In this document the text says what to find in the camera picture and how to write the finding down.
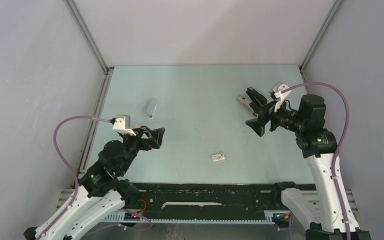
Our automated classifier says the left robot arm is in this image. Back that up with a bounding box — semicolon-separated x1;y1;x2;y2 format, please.
23;126;165;240

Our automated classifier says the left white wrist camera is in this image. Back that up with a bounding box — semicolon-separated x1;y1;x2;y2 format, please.
112;114;137;136

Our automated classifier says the light blue stapler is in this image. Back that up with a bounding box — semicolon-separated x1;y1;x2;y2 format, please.
146;98;158;120

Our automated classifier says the white staple box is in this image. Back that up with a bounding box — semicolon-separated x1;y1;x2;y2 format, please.
211;153;226;163

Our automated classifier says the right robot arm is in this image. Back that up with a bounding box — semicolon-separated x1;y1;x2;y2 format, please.
246;94;371;240

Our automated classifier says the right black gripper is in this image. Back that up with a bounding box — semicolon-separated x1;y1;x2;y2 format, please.
245;96;306;137

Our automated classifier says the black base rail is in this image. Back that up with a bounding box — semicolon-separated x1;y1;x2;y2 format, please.
107;180;315;223

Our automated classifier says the beige and black stapler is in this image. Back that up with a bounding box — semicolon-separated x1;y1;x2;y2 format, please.
236;95;258;117

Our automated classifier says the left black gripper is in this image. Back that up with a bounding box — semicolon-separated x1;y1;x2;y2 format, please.
118;124;165;175

